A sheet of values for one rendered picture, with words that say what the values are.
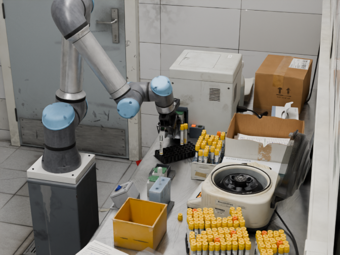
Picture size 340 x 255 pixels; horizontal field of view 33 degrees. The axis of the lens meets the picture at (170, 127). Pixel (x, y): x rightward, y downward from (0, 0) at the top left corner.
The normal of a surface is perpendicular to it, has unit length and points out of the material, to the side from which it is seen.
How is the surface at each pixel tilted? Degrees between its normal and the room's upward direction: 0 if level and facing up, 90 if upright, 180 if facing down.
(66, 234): 90
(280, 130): 88
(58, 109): 8
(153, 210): 90
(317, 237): 0
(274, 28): 90
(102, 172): 0
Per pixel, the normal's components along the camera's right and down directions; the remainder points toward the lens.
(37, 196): -0.25, 0.40
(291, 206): 0.00, -0.91
